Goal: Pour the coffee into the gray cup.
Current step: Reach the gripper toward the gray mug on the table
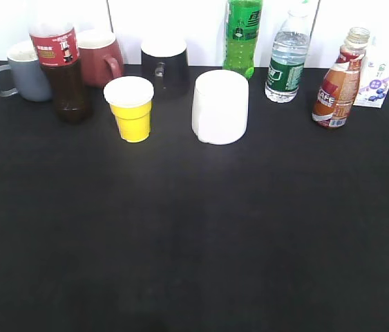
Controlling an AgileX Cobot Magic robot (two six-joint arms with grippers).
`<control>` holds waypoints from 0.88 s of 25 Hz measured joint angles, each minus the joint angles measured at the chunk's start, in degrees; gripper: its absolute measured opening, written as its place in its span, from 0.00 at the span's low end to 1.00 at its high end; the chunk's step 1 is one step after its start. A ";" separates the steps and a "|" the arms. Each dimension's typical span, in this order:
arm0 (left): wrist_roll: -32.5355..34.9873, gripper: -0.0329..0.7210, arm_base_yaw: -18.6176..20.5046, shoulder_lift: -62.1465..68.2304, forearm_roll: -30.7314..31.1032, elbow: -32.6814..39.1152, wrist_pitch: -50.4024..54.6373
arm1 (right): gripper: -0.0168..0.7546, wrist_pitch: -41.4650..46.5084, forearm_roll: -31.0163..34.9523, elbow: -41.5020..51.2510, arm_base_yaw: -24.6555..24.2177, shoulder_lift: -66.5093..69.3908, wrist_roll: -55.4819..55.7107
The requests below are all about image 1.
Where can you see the clear water bottle green label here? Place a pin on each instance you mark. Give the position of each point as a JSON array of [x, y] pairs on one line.
[[289, 52]]

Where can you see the black ceramic mug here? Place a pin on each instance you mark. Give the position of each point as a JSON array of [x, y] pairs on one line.
[[164, 63]]

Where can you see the white blueberry milk carton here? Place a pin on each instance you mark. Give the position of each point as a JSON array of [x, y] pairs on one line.
[[374, 78]]

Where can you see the dark red ceramic mug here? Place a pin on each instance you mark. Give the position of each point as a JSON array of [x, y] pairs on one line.
[[101, 57]]

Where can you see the green sprite bottle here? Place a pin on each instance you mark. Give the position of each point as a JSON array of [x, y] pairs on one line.
[[242, 22]]

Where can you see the yellow plastic cup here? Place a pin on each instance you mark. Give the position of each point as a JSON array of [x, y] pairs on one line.
[[130, 100]]

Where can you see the grey ceramic mug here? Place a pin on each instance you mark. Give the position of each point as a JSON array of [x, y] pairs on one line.
[[30, 81]]

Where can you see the white ceramic mug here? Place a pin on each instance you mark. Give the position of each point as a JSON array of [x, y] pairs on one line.
[[220, 107]]

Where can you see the cola bottle red label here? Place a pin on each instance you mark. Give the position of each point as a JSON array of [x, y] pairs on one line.
[[53, 36]]

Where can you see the brown coffee drink bottle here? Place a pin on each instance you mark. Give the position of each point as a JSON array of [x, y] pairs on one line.
[[340, 85]]

